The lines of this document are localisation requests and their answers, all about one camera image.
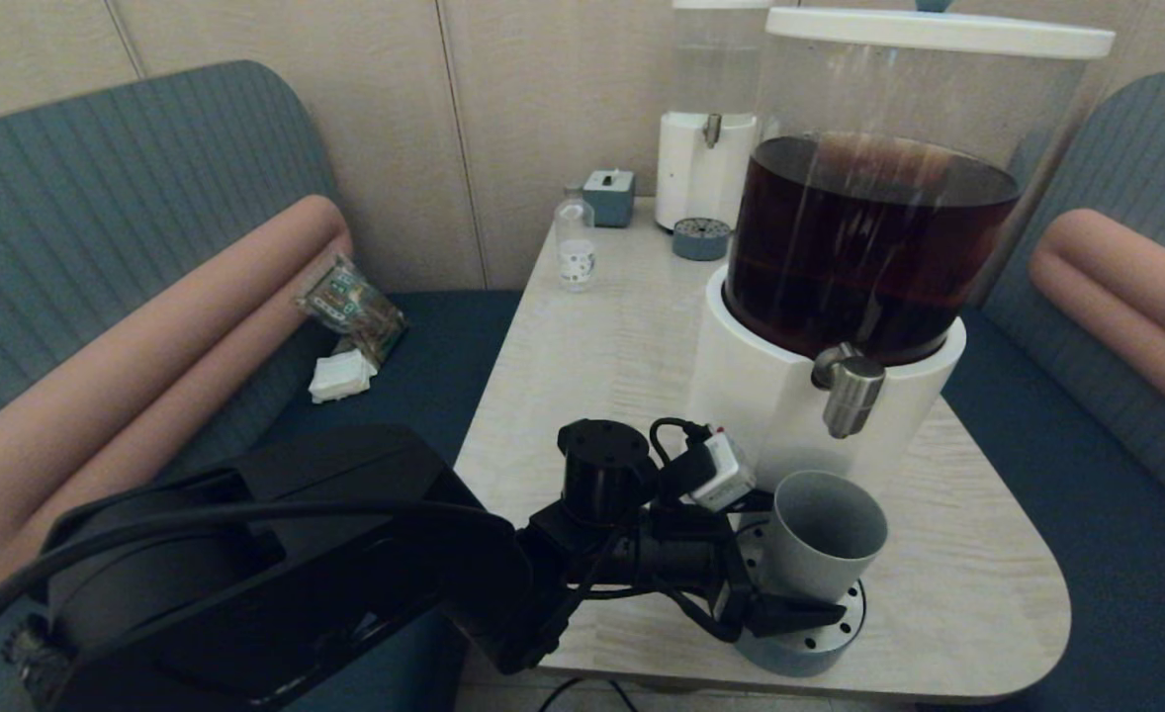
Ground pink sofa bolster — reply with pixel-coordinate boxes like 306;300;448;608
1028;209;1165;438
0;195;356;599

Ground black floor cable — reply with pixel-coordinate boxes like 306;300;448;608
540;678;635;712

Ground metal dispenser tap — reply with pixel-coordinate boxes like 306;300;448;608
812;343;887;439

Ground grey plastic cup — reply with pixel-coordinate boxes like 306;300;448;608
761;470;888;604

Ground folded white napkin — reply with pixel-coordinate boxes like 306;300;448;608
309;348;379;404

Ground small blue-grey box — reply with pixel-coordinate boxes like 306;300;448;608
583;169;636;229

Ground printed snack packet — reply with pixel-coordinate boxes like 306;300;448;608
298;255;408;367

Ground small glass bottle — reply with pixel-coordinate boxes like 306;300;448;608
556;186;598;293

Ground small blue-grey drip tray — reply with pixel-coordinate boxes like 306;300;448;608
672;218;732;263

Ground large perforated metal drip tray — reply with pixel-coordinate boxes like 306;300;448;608
736;524;867;678

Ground white dispenser lid, blue knob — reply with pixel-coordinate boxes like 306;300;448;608
766;0;1116;60

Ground black left camera cable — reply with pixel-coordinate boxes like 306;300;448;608
649;417;712;471

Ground white dispenser with dark tea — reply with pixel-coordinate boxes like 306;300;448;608
686;35;1088;535

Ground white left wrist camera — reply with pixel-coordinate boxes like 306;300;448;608
686;427;757;512

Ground small white water dispenser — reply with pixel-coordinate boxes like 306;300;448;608
656;0;774;232

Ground blue ribbed sofa bench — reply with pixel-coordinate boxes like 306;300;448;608
939;71;1165;712
0;60;524;712

